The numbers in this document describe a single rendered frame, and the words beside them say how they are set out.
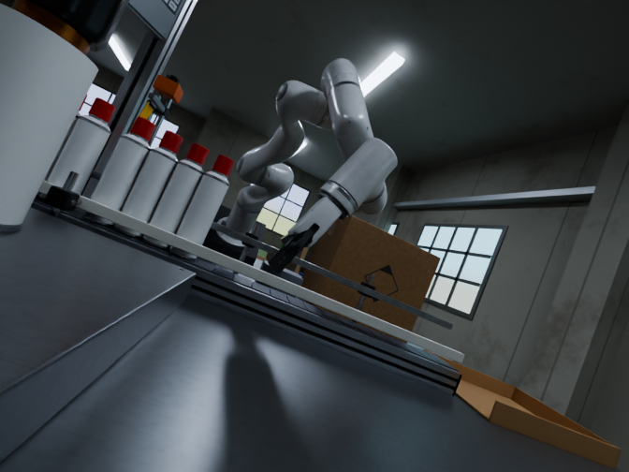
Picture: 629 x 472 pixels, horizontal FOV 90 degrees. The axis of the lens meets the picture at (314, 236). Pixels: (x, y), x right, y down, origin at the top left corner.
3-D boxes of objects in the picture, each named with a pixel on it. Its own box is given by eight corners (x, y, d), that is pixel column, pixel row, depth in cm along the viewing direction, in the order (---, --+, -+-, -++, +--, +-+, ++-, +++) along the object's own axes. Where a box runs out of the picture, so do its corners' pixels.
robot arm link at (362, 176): (336, 199, 72) (321, 174, 64) (374, 159, 73) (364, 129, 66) (362, 216, 66) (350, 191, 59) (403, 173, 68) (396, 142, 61)
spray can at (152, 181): (107, 228, 55) (157, 123, 56) (119, 228, 60) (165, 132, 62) (137, 240, 56) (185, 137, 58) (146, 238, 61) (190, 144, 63)
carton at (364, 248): (311, 309, 82) (351, 214, 84) (295, 290, 105) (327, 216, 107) (406, 346, 89) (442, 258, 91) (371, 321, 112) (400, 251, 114)
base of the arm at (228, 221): (212, 239, 140) (224, 209, 130) (220, 213, 154) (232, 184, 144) (252, 252, 146) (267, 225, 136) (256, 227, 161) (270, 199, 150)
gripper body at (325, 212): (317, 192, 69) (282, 229, 68) (327, 185, 59) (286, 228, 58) (341, 216, 70) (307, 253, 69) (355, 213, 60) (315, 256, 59)
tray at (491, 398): (489, 421, 56) (497, 401, 57) (417, 363, 82) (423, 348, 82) (615, 469, 61) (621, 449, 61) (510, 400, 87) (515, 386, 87)
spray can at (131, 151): (75, 215, 54) (127, 109, 55) (90, 216, 59) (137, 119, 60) (107, 228, 55) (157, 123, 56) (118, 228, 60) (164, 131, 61)
